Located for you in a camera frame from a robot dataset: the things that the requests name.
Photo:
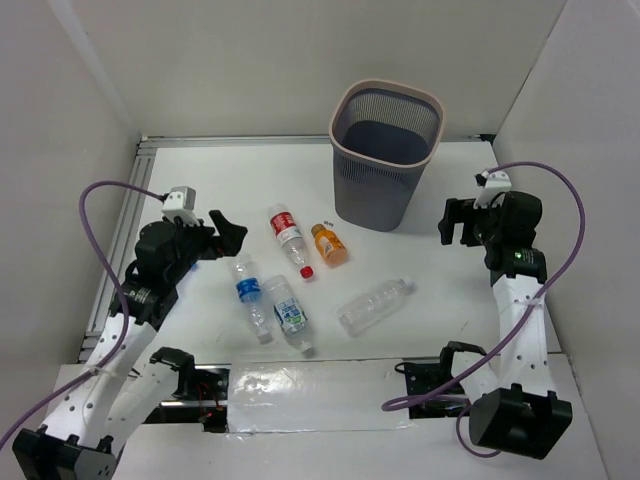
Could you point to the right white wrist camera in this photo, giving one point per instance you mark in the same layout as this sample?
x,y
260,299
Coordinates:
x,y
492,186

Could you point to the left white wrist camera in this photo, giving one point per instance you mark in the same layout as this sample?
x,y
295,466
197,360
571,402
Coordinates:
x,y
179,205

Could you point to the orange juice bottle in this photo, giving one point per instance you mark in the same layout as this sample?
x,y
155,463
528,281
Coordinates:
x,y
329,246

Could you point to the clear unlabelled plastic bottle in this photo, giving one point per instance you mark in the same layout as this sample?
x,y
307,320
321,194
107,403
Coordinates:
x,y
371,307

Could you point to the red label clear bottle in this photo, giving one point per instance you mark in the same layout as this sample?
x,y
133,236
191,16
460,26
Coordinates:
x,y
290,238

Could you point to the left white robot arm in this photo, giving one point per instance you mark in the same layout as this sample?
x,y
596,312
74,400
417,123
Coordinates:
x,y
84,436

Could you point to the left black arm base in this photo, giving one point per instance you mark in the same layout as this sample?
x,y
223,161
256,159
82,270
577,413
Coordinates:
x,y
204,404

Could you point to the blue label clear bottle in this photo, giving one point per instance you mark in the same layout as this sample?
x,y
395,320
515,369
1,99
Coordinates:
x,y
249,293

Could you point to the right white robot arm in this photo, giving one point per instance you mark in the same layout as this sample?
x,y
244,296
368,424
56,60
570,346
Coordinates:
x,y
514,408

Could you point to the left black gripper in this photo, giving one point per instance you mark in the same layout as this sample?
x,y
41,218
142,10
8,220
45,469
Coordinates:
x,y
211,239

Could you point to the white taped cover sheet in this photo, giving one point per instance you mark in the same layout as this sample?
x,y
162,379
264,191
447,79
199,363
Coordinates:
x,y
314,396

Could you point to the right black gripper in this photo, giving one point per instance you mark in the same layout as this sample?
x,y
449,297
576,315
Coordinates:
x,y
462,211

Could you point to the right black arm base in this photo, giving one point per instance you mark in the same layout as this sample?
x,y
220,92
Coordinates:
x,y
423,376

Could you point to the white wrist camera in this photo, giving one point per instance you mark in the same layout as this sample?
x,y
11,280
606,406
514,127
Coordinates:
x,y
179,205
492,186

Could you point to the green white label bottle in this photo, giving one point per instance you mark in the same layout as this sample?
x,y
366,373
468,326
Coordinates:
x,y
290,315

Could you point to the grey mesh waste bin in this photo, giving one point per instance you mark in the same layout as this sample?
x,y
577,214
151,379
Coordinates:
x,y
383,134

